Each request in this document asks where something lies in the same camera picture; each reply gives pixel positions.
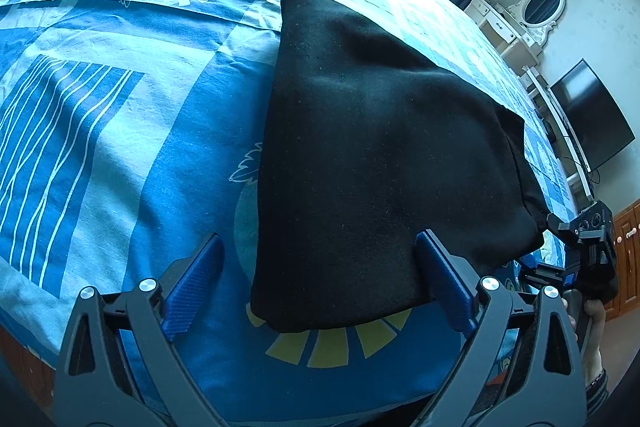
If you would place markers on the black pants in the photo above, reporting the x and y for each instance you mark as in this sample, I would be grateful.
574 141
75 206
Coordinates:
380 157

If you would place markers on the white dressing table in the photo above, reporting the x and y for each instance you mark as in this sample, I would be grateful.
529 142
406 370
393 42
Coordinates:
495 24

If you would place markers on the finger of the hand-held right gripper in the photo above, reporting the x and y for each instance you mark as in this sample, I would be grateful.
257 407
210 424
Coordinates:
559 223
547 277

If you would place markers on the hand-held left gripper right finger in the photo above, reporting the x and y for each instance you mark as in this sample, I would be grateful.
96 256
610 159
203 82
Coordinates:
442 274

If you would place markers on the black flat television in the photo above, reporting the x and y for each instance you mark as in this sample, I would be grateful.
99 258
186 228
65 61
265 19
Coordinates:
592 117

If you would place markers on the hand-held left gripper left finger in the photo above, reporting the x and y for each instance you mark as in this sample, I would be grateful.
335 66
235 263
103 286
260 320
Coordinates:
195 279

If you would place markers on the blue patterned bed sheet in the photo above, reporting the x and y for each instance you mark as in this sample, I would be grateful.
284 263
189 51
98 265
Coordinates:
125 132

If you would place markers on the wooden cabinet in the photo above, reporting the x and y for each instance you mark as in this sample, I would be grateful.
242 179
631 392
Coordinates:
627 257

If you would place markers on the oval white-framed mirror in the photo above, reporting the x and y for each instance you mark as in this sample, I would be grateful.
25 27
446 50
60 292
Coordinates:
542 7

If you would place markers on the person's right forearm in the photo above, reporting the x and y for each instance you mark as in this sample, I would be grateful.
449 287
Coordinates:
596 387

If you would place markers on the white television shelf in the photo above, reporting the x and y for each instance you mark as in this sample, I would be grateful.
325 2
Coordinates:
560 127

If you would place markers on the person's right hand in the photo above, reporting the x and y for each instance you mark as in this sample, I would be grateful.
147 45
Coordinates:
594 332

